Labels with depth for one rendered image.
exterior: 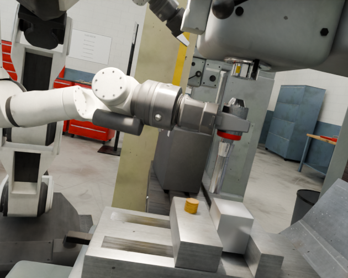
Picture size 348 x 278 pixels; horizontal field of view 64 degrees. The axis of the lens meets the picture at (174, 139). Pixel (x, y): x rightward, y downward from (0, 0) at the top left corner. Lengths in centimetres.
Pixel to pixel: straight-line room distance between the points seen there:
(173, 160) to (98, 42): 905
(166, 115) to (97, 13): 948
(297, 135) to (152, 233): 745
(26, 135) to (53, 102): 47
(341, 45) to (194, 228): 35
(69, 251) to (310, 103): 727
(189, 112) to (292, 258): 30
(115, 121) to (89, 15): 947
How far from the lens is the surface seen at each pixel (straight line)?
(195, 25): 51
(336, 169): 88
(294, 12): 47
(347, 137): 87
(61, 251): 111
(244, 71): 51
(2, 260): 112
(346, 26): 50
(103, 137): 514
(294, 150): 789
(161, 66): 224
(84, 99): 62
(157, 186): 87
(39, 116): 60
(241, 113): 52
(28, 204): 123
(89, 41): 983
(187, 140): 82
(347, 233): 75
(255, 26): 44
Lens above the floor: 124
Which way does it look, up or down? 10 degrees down
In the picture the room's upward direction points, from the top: 12 degrees clockwise
